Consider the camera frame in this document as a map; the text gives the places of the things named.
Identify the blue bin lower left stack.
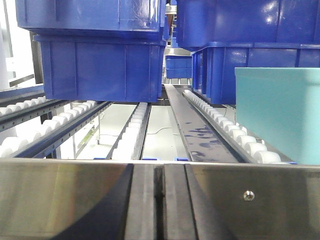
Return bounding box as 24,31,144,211
33,35,166,102

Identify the blue bin upper left stack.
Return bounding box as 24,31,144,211
15,0,166,40

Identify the white roller track left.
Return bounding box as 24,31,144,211
0,101,112,158

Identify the blue bin stack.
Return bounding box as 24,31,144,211
33,35,166,102
177,0,320,48
192,41,320,105
15,0,166,40

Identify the dark metal guide rail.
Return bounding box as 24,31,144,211
164,84,243,164

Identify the white roller track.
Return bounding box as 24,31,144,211
0,101,112,158
183,90,291,165
106,102,152,161

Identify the blue bin lower right stack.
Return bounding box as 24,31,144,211
192,41,320,105

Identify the distant blue bin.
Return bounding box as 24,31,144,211
165,55,192,79

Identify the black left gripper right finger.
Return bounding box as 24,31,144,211
164,164,237,240

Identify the light teal plastic bin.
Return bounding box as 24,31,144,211
234,67,320,165

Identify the steel shelf front rail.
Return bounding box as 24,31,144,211
0,158,320,240

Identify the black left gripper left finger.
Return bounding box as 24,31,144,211
54,164,164,240

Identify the white roller track right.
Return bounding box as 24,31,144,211
183,90,291,165

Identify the blue bin upper right stack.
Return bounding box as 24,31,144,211
177,0,320,48

